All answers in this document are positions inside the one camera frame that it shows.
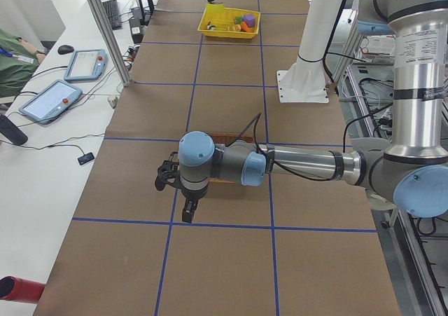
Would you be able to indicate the yellow woven basket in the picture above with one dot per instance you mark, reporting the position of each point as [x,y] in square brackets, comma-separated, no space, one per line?
[223,17]

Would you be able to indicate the brown wicker basket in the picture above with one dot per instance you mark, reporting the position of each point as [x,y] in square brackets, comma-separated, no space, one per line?
[232,150]

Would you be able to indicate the toy panda figure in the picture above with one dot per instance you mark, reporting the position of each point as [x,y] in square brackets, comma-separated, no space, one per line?
[211,27]

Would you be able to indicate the toy croissant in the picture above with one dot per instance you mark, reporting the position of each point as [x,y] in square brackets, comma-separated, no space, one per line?
[235,28]

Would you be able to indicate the purple foam block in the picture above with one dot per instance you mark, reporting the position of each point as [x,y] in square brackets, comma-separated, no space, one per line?
[249,19]

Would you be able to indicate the orange toy carrot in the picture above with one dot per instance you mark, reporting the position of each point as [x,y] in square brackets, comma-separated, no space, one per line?
[244,27]

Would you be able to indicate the black keyboard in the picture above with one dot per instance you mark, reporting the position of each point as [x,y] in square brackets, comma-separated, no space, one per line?
[112,13]

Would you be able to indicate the small black device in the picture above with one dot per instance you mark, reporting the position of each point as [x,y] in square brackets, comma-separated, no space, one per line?
[85,158]

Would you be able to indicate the far teach pendant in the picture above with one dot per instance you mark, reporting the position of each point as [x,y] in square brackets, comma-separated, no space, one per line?
[86,65]

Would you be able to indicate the teach pendant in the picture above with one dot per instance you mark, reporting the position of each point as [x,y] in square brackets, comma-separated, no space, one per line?
[51,102]
[86,65]

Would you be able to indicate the black computer mouse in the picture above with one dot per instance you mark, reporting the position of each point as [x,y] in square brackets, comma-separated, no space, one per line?
[65,49]

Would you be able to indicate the near teach pendant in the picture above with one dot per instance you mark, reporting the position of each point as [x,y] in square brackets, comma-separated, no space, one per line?
[51,102]

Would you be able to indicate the black water bottle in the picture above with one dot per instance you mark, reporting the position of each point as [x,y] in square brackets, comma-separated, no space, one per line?
[12,132]

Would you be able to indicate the red cylinder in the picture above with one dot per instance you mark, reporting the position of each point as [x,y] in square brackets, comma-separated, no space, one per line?
[21,290]

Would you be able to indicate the person in green shirt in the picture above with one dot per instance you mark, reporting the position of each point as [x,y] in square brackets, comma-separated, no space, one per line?
[19,61]

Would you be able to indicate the aluminium frame post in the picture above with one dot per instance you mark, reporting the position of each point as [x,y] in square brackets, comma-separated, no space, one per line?
[106,31]

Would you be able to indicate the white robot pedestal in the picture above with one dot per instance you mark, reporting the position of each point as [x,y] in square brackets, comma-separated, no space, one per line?
[305,80]

